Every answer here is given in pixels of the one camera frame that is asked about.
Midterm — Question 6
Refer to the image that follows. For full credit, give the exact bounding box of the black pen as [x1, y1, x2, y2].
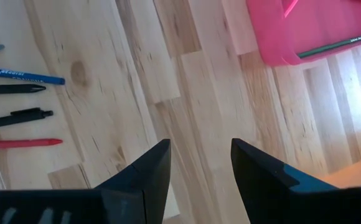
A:
[0, 107, 54, 131]
[0, 83, 47, 95]

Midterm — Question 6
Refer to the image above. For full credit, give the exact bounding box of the pink plastic bin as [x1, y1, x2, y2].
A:
[245, 0, 361, 67]

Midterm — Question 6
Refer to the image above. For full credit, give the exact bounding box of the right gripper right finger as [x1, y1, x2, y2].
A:
[230, 138, 361, 224]

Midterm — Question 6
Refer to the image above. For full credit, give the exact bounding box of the blue pen with white print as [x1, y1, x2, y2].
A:
[0, 67, 66, 86]

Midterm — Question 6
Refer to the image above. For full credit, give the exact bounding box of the red pen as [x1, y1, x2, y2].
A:
[0, 138, 64, 151]

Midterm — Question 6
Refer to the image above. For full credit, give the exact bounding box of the green pencil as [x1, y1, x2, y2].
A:
[296, 30, 361, 60]

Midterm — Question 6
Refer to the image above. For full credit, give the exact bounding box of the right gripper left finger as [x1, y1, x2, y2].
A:
[0, 139, 171, 224]

